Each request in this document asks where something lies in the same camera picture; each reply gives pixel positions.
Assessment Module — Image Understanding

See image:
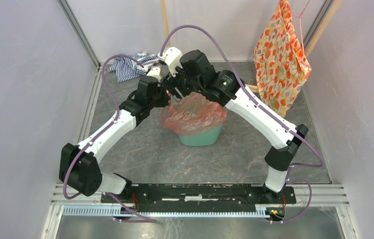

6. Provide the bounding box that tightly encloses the left aluminium corner post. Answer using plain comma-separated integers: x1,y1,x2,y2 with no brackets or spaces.
58,0,101,69

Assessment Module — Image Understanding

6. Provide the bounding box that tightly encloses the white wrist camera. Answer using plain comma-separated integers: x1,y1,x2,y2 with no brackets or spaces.
142,66,164,82
158,47,183,77

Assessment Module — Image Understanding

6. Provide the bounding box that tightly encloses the red plastic trash bag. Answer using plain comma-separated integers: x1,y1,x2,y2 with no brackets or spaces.
160,93,227,136

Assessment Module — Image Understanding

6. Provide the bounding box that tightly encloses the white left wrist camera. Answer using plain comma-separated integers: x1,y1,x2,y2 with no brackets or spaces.
142,66,164,82

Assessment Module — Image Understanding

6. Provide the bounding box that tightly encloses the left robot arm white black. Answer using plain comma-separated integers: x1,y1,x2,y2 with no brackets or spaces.
59,76,169,203

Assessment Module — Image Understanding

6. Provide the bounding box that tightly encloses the right aluminium corner post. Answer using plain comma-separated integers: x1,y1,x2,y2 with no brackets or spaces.
304,0,335,55

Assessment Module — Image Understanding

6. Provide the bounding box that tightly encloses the wooden rack frame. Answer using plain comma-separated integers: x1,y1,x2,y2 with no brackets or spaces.
159,0,343,94

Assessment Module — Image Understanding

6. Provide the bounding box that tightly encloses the green plastic trash bin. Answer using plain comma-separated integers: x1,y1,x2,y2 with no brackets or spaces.
178,124,223,146

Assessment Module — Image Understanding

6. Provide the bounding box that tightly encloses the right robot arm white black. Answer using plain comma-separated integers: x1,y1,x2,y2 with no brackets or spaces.
158,47,308,203

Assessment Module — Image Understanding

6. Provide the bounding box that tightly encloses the aluminium corner post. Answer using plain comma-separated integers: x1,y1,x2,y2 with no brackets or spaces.
304,0,335,55
58,0,101,69

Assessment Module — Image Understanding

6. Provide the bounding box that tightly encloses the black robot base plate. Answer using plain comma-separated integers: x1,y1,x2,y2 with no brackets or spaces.
98,183,297,213

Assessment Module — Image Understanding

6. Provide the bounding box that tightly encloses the blue white striped cloth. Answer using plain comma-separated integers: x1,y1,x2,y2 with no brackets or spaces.
108,52,159,83

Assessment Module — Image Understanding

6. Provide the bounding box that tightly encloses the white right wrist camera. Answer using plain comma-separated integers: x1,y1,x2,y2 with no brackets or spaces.
158,47,183,77

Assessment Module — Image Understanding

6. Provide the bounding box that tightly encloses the slotted cable duct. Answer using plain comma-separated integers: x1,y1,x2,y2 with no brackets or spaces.
62,205,269,219

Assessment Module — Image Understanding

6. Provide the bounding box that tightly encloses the pink wire hanger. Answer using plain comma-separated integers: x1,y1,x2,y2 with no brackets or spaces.
288,0,311,53

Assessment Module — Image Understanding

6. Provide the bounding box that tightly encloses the floral orange cloth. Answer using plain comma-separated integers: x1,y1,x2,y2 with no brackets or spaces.
253,0,312,117

